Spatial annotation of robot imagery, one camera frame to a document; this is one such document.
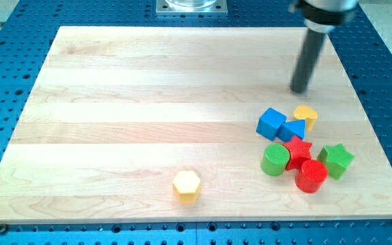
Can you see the green cylinder block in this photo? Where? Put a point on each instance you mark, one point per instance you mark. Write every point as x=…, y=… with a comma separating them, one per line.
x=275, y=159

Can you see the blue triangle block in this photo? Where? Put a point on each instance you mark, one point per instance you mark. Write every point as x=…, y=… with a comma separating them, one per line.
x=290, y=129

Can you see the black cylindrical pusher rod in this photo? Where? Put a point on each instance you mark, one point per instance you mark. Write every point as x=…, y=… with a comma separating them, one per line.
x=307, y=60

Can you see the red cylinder block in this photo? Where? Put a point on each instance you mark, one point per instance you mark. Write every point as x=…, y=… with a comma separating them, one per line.
x=311, y=176

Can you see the green star block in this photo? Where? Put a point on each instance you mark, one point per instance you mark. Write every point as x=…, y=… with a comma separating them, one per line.
x=336, y=159

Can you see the yellow heart block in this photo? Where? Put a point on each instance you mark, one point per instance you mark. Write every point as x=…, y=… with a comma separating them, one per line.
x=304, y=112

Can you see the red star block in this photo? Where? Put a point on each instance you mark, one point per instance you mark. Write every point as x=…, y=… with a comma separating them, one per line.
x=299, y=151

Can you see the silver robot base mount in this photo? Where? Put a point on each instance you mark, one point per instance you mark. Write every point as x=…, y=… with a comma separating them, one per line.
x=192, y=7

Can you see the yellow hexagon block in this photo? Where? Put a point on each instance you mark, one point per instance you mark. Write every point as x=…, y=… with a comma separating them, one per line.
x=186, y=186

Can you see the wooden board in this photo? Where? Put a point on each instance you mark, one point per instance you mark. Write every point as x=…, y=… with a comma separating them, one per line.
x=116, y=112

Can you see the blue cube block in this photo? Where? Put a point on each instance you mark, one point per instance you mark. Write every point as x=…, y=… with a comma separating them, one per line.
x=269, y=123

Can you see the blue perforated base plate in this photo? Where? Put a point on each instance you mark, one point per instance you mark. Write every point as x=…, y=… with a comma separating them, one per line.
x=28, y=32

